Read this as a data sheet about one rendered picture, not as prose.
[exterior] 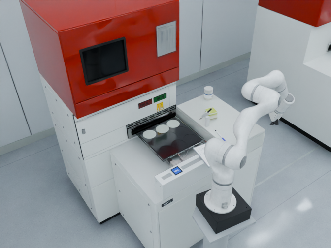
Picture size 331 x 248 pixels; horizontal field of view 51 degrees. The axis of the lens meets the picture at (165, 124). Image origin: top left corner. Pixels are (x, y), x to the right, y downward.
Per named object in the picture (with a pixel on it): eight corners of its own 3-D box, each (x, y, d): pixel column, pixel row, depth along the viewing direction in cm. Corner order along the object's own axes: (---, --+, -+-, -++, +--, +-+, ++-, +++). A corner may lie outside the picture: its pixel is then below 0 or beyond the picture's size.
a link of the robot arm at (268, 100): (215, 163, 192) (241, 176, 184) (209, 155, 182) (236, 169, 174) (259, 90, 202) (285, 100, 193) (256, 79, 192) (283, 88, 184)
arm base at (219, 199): (241, 209, 201) (246, 186, 191) (211, 216, 197) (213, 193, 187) (228, 186, 216) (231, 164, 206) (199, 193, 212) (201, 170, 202)
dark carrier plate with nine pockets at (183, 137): (137, 133, 261) (137, 133, 261) (175, 117, 276) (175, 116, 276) (163, 159, 239) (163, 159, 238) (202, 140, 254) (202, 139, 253)
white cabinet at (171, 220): (119, 218, 310) (109, 150, 259) (204, 171, 352) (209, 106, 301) (160, 274, 268) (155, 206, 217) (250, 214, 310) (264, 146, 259)
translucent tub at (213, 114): (204, 116, 265) (204, 108, 261) (213, 113, 267) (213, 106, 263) (208, 121, 259) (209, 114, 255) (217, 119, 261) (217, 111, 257)
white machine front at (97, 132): (82, 159, 252) (72, 114, 227) (174, 118, 287) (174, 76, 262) (84, 161, 250) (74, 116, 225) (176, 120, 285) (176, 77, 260)
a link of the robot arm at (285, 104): (273, 100, 238) (275, 112, 234) (281, 90, 226) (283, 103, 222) (285, 100, 239) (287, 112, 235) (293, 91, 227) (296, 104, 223)
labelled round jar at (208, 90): (201, 97, 285) (202, 87, 279) (208, 94, 288) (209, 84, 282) (207, 101, 280) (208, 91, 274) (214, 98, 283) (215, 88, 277)
